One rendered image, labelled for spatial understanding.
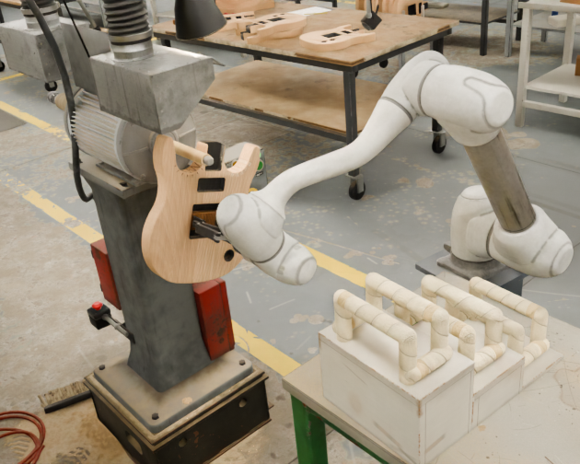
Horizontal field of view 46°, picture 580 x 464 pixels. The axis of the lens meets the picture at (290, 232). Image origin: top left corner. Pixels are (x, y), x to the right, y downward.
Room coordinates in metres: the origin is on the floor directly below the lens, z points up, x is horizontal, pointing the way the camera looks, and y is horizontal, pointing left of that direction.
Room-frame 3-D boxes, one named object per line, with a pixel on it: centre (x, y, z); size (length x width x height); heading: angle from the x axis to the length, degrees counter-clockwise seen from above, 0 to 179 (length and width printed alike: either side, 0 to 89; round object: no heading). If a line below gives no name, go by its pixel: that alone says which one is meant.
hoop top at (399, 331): (1.01, -0.13, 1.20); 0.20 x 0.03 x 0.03; 35
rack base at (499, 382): (1.12, -0.30, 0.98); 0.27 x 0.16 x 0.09; 36
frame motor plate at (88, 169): (2.06, 0.49, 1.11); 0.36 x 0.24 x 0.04; 39
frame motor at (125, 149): (2.01, 0.45, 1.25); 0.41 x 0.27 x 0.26; 39
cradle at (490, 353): (1.05, -0.35, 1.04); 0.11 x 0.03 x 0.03; 126
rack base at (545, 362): (1.21, -0.42, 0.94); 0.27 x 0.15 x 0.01; 36
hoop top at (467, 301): (1.15, -0.33, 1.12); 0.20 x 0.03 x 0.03; 35
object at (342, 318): (1.08, -0.08, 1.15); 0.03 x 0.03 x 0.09
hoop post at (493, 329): (1.08, -0.38, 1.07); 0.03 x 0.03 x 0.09
